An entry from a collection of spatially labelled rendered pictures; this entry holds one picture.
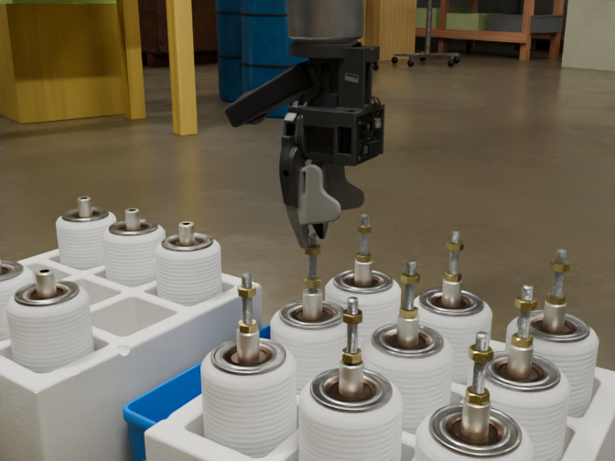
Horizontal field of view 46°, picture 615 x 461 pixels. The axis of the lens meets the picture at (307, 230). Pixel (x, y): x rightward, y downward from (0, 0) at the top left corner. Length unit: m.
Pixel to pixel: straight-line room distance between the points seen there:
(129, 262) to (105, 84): 2.89
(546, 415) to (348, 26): 0.40
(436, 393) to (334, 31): 0.37
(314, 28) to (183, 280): 0.47
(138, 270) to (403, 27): 6.50
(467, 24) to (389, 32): 1.19
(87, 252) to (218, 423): 0.55
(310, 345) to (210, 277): 0.31
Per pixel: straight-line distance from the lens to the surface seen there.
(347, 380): 0.66
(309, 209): 0.74
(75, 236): 1.20
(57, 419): 0.90
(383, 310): 0.88
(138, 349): 0.94
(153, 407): 0.96
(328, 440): 0.65
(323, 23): 0.70
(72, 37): 3.90
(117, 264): 1.13
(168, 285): 1.05
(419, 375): 0.73
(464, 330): 0.83
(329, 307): 0.83
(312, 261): 0.79
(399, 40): 7.44
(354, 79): 0.71
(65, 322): 0.90
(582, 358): 0.81
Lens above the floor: 0.59
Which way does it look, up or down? 18 degrees down
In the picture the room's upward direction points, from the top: straight up
